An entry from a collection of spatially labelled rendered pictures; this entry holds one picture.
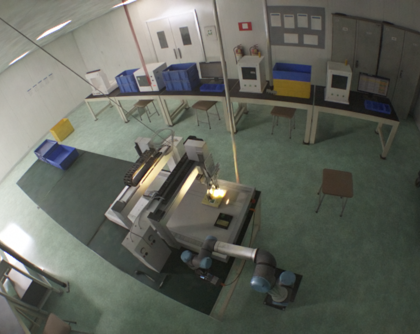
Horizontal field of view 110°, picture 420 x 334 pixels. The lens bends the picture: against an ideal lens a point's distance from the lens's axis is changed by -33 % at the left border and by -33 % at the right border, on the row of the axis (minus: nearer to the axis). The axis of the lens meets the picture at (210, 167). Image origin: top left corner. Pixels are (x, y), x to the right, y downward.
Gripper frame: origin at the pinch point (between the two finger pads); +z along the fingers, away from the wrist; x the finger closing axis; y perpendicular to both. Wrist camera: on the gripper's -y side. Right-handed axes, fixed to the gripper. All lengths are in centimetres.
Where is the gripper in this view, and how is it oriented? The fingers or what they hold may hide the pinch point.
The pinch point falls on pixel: (206, 275)
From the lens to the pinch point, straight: 171.2
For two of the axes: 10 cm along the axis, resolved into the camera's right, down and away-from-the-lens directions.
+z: 4.0, 7.4, 5.5
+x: 5.0, -6.7, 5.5
